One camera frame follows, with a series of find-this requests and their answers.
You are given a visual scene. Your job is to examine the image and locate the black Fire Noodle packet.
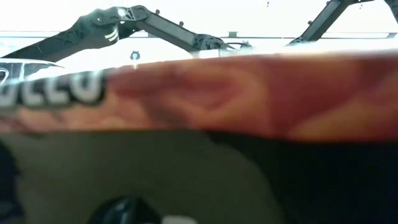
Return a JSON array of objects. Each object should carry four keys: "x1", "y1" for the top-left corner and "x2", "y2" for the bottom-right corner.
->
[{"x1": 0, "y1": 51, "x2": 398, "y2": 224}]

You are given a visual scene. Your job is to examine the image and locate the black ceiling light rail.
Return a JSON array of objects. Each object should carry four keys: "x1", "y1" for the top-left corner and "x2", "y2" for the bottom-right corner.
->
[{"x1": 0, "y1": 30, "x2": 398, "y2": 40}]

